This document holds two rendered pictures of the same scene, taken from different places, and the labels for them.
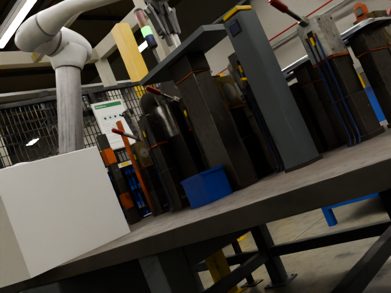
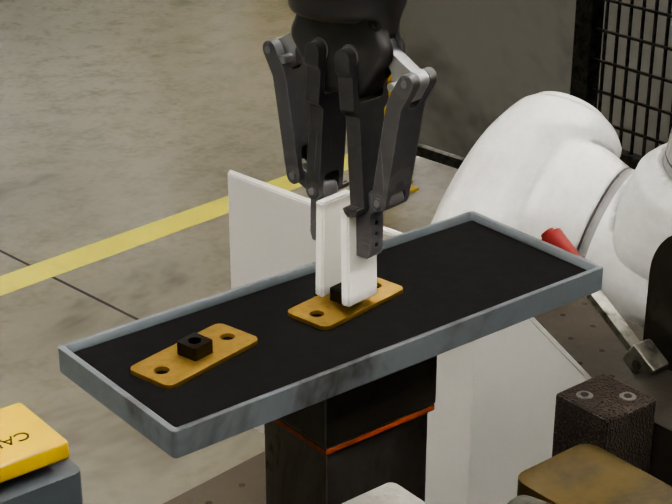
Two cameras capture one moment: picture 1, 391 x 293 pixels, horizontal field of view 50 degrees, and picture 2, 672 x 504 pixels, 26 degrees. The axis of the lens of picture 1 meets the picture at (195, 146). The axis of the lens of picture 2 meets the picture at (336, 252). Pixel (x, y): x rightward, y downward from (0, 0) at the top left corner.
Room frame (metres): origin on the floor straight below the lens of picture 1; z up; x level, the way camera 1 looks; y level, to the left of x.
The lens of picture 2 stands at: (1.34, -0.97, 1.60)
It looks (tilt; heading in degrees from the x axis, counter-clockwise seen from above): 24 degrees down; 92
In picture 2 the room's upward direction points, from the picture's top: straight up
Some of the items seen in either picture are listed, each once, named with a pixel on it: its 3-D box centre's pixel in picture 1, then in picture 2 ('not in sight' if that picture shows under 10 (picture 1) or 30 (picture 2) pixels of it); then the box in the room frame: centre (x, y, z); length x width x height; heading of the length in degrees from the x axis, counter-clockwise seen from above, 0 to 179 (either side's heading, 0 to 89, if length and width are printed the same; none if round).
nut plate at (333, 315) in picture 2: not in sight; (346, 295); (1.31, -0.06, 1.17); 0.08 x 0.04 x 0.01; 50
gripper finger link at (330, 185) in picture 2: (166, 38); (314, 200); (1.29, -0.05, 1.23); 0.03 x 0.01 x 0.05; 140
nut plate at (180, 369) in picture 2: not in sight; (195, 348); (1.22, -0.15, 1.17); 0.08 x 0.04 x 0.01; 53
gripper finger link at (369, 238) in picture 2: not in sight; (379, 222); (1.34, -0.08, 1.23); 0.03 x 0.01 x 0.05; 140
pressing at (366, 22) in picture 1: (232, 108); not in sight; (1.70, -0.20, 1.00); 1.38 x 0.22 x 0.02; 41
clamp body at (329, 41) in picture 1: (337, 81); not in sight; (1.14, -0.43, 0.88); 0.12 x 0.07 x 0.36; 131
